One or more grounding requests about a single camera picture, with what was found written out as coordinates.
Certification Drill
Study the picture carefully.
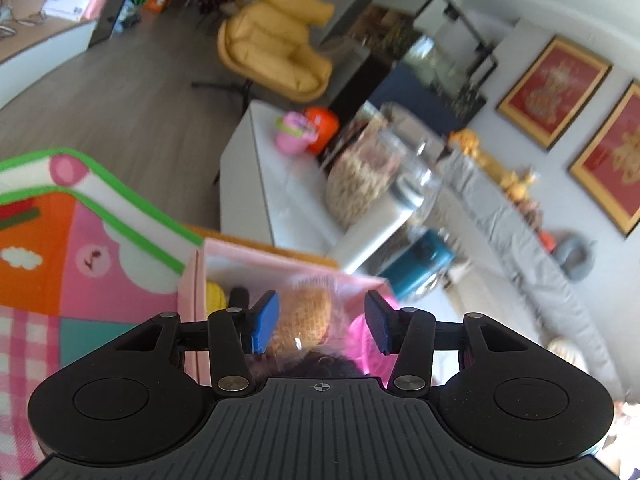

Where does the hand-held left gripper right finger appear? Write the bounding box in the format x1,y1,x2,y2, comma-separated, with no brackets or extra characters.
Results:
364,289,534,394

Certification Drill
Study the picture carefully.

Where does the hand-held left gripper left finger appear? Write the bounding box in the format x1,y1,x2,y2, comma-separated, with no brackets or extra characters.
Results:
115,287,281,396

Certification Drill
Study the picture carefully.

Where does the tan woven toy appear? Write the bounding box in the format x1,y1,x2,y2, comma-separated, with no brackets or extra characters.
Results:
272,280,334,349

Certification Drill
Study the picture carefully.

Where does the black plush toy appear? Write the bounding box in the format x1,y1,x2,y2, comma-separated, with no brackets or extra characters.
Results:
245,350,367,382

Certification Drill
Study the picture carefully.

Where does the pink storage box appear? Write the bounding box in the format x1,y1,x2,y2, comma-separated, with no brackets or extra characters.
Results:
177,237,401,391

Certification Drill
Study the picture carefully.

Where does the yellow dotted round toy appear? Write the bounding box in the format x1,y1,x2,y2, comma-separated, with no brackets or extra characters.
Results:
206,281,227,311

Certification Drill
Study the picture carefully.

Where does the teal thermos bottle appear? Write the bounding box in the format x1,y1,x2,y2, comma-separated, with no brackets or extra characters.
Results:
382,227,457,301

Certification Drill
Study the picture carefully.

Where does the glass jar of nuts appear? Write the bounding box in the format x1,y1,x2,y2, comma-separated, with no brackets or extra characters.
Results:
325,110,409,231

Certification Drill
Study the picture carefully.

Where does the clear glass jar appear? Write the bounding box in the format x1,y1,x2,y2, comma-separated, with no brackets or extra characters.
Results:
390,140,446,226

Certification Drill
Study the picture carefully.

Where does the white coffee table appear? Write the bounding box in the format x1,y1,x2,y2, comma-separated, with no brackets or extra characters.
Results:
219,100,417,274

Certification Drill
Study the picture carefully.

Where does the grey sofa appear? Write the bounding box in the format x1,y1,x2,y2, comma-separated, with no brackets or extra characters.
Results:
435,152,626,401

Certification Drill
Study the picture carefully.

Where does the pink toy cup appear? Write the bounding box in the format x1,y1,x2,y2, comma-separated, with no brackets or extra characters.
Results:
275,112,319,154

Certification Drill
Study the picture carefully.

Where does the cream plush toy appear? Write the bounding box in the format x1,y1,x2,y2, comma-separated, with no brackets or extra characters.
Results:
545,337,591,376

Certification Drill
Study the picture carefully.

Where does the orange plush toy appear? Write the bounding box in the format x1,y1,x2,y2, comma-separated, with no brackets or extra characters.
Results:
447,129,484,156
502,170,539,201

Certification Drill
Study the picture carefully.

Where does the orange round toy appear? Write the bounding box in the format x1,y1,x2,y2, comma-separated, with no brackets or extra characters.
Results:
304,106,341,154

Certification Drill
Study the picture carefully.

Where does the grey round cushion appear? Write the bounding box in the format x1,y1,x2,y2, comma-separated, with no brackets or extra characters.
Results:
552,232,599,281

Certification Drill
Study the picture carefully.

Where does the colourful foam play mat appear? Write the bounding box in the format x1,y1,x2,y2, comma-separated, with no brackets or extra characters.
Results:
0,147,207,461

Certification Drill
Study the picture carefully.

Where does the glass fish tank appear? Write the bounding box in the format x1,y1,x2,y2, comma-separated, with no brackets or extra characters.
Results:
400,0,501,111

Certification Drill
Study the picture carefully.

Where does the yellow lounge chair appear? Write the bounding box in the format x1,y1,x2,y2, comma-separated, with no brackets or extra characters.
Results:
192,0,336,106

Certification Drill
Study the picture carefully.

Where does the large red framed picture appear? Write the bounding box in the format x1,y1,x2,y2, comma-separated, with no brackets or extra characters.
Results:
495,35,614,151

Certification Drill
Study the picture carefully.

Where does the white wooden wall cabinet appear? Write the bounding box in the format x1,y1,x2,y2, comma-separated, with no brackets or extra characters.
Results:
0,0,119,106

